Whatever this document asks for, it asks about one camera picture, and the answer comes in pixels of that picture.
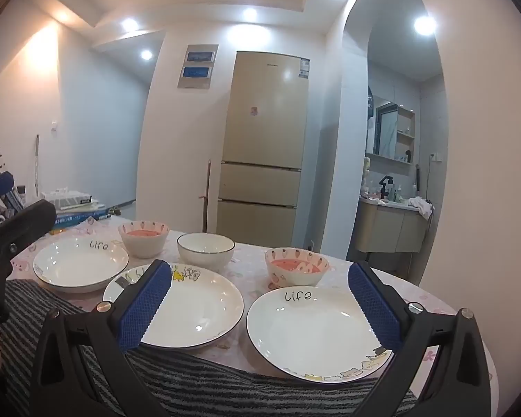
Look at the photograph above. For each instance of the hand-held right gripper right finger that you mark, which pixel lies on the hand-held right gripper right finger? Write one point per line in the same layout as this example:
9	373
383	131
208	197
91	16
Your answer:
373	308

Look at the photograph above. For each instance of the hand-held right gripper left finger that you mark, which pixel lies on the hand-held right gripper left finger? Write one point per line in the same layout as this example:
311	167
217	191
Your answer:
150	302

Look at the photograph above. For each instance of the white cartoon plate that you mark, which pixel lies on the white cartoon plate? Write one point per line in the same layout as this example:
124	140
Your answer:
199	308
69	265
312	339

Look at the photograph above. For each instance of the pink strawberry bowl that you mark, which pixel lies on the pink strawberry bowl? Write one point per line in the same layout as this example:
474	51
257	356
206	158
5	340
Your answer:
143	243
295	276

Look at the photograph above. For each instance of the white bowl with dark rim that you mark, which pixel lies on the white bowl with dark rim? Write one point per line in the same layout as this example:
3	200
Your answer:
205	254

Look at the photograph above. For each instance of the mop pole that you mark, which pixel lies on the mop pole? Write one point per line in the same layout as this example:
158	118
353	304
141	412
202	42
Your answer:
37	165

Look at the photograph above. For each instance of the stack of books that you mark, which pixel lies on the stack of books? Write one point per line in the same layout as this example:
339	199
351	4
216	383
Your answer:
80	219

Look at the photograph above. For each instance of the beige sink cabinet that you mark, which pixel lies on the beige sink cabinet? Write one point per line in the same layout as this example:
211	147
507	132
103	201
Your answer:
390	230

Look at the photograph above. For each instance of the pink printed tablecloth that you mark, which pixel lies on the pink printed tablecloth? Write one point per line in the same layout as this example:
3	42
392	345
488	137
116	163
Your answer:
248	269

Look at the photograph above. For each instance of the white cloth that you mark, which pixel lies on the white cloth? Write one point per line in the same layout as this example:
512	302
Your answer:
421	206

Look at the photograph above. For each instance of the grey striped cloth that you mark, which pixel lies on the grey striped cloth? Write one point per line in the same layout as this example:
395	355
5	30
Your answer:
225	386

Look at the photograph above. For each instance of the black faucet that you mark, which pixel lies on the black faucet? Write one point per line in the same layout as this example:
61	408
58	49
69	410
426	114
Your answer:
386	184

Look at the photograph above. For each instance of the mirror cabinet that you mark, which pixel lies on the mirror cabinet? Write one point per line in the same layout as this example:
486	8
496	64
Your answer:
393	132

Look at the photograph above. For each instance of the beige refrigerator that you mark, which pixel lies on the beige refrigerator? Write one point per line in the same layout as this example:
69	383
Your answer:
260	139

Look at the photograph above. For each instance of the round ceiling light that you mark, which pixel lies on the round ceiling light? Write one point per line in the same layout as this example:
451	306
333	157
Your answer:
424	24
129	24
146	54
249	14

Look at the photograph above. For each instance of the white wall socket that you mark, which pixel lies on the white wall socket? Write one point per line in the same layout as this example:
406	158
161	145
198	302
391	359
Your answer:
435	156

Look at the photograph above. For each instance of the wall electrical panel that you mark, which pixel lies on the wall electrical panel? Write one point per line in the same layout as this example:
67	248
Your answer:
196	67

